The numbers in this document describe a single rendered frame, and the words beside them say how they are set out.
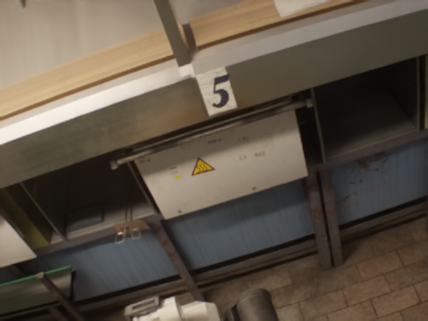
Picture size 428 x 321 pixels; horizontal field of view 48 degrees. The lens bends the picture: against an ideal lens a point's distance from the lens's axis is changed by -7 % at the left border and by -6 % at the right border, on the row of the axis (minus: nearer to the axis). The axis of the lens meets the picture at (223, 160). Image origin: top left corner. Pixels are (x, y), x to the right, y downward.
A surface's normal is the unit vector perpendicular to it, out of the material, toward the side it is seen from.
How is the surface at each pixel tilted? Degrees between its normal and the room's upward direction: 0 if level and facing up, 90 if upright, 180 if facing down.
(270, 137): 90
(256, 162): 90
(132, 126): 79
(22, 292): 0
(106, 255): 90
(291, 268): 0
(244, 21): 33
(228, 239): 90
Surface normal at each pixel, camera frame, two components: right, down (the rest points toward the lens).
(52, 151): 0.11, 0.51
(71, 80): -0.12, -0.22
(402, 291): -0.26, -0.70
